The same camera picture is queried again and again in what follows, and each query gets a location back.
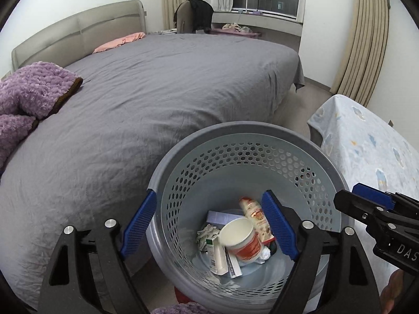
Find red patterned snack wrapper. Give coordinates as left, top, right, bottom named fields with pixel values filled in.
left=239, top=197, right=275, bottom=245

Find red white paper cup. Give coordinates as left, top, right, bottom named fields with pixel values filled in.
left=218, top=218, right=263, bottom=264

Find green white carton box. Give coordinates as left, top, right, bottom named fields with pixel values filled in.
left=206, top=237, right=228, bottom=276

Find lined paper ball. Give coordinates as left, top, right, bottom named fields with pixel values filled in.
left=196, top=224, right=220, bottom=252

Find white cloth doll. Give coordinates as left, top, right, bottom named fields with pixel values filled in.
left=256, top=246, right=271, bottom=264

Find right hand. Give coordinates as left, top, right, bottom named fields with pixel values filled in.
left=380, top=269, right=406, bottom=314

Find light blue patterned table cloth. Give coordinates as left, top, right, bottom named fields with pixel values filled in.
left=307, top=94, right=418, bottom=199

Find grey bed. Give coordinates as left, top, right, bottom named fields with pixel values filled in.
left=1, top=34, right=304, bottom=308

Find beige curtain right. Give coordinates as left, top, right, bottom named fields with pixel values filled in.
left=331, top=0, right=390, bottom=106

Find blue perforated waste basket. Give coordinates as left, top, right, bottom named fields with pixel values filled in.
left=147, top=122, right=353, bottom=313

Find lavender box in basket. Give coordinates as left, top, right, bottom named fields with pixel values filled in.
left=206, top=211, right=244, bottom=227

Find grey window desk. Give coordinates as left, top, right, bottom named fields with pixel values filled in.
left=212, top=12, right=302, bottom=52

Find purple fluffy blanket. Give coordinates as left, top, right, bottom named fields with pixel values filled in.
left=1, top=62, right=83, bottom=170

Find pink clothes pile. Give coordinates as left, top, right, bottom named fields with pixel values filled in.
left=222, top=23, right=253, bottom=34

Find beige headboard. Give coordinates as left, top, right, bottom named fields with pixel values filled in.
left=11, top=0, right=146, bottom=72

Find pink pillow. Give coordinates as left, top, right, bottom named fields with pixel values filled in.
left=93, top=32, right=146, bottom=54

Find chair with black garment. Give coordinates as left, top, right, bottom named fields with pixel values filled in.
left=173, top=0, right=214, bottom=33

